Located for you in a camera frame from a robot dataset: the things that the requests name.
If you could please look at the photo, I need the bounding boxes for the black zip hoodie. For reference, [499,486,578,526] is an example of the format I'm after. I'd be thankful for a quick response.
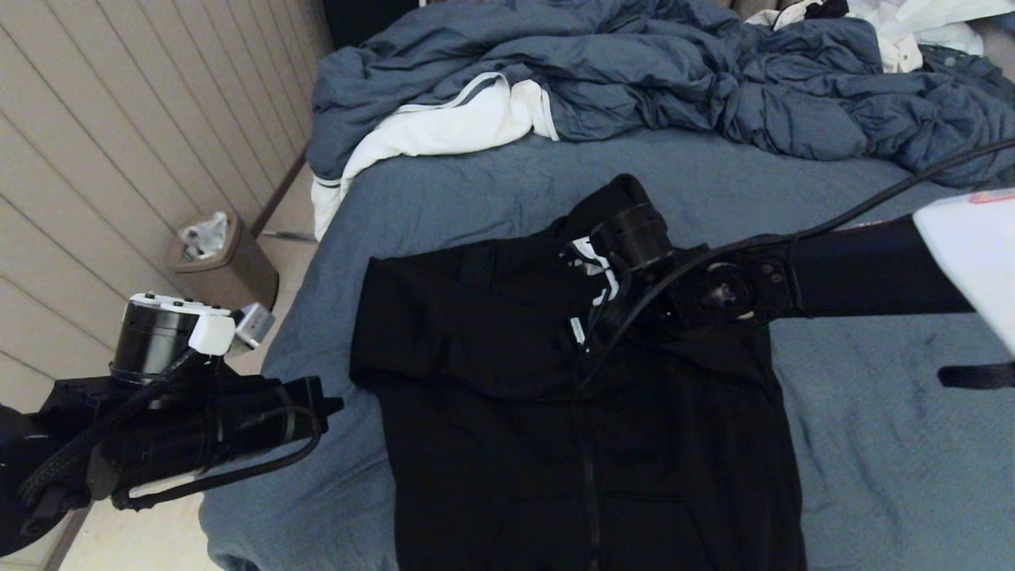
[349,173,808,571]

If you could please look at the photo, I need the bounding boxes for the white crumpled clothes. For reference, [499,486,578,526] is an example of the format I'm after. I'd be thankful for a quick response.
[745,0,1015,74]

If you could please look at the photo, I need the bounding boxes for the brown trash bin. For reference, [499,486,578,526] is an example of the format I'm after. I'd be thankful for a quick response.
[165,213,280,312]

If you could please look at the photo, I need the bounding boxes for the crumpled blue duvet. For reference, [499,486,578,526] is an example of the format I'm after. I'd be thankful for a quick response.
[305,0,1015,190]

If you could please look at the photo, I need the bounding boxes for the white plastic bin bag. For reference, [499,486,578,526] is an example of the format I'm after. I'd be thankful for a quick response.
[179,213,231,263]

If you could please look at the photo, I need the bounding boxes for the white blanket with grey stripe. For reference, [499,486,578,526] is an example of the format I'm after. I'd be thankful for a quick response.
[311,71,560,241]

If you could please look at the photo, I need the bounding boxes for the small black garment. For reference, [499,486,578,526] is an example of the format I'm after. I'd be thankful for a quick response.
[781,0,851,20]

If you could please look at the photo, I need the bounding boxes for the blue bed sheet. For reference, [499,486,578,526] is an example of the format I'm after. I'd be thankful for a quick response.
[196,127,1015,571]

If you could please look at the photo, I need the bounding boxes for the blue denim shirt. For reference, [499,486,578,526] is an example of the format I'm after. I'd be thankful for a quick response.
[920,44,1015,108]

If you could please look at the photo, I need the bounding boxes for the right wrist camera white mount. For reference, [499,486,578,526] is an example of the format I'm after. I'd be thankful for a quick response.
[565,236,622,307]

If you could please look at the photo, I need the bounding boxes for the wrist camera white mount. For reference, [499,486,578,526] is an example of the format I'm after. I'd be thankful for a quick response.
[129,293,276,358]
[565,236,622,307]

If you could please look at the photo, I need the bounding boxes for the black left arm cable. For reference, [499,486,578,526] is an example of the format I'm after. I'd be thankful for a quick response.
[111,406,324,511]

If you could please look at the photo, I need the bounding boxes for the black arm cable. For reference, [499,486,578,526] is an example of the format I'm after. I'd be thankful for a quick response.
[575,139,1015,397]
[111,406,324,511]

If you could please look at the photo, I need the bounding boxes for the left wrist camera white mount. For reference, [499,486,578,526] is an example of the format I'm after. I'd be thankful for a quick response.
[129,293,276,358]

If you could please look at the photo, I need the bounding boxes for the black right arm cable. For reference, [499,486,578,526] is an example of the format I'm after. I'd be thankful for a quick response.
[575,139,1015,397]

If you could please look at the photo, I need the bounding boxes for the black strap loop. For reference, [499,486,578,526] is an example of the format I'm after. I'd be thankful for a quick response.
[937,362,1015,389]

